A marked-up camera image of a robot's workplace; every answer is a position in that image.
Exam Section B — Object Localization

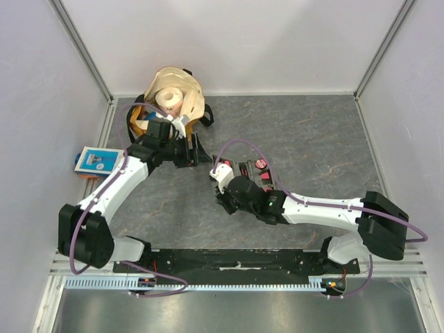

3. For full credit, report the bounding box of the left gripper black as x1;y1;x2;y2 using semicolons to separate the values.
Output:
160;133;212;169

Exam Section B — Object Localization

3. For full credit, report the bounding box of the grey plastic tool case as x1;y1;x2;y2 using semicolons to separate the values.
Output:
210;157;276;192

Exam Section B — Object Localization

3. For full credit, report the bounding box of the hex key set red holder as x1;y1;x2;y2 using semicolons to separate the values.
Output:
260;171;273;188

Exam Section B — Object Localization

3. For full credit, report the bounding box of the red black utility knife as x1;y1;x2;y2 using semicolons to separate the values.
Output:
239;163;250;178

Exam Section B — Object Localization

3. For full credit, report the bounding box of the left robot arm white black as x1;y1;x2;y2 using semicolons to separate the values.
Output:
58;119;212;275

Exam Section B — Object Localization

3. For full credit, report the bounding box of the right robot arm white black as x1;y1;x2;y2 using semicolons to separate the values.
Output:
210;173;409;273

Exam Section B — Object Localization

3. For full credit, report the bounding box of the yellow canvas tool bag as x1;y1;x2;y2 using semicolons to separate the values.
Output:
126;67;214;142

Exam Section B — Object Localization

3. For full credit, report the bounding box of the black electrical tape roll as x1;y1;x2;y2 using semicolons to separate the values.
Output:
255;158;268;170

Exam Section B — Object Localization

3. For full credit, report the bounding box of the blue box inside bag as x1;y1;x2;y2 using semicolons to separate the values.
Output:
144;112;157;121

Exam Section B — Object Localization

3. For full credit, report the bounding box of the white tape roll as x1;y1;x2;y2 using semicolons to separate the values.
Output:
155;87;183;118

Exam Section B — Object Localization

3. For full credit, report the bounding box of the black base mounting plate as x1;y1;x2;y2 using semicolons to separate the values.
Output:
112;248;361;287

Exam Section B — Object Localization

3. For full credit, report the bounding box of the blue white cardboard box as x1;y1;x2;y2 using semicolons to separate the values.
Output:
74;146;123;177

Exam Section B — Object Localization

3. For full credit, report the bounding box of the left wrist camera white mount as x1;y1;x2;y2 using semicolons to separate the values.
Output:
166;115;190;139

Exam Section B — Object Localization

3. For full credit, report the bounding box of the white slotted cable duct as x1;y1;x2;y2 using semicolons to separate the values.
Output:
65;275;344;292

